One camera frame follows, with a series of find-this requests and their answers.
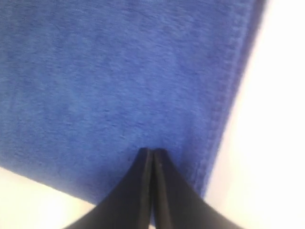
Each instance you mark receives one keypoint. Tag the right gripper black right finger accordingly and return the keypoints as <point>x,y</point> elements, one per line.
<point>176,204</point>

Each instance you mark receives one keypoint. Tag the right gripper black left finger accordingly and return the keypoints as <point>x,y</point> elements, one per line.
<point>128,205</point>

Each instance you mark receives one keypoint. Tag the blue microfibre towel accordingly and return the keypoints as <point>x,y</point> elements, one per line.
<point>85,83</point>

